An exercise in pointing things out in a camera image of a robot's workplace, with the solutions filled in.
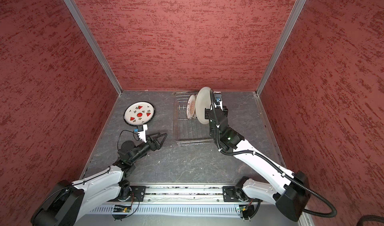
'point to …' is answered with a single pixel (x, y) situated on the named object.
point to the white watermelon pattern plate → (139, 113)
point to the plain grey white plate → (203, 101)
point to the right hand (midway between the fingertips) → (212, 103)
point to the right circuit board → (248, 210)
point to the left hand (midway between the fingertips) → (164, 136)
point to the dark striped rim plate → (128, 123)
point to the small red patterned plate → (191, 106)
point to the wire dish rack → (188, 129)
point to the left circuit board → (121, 209)
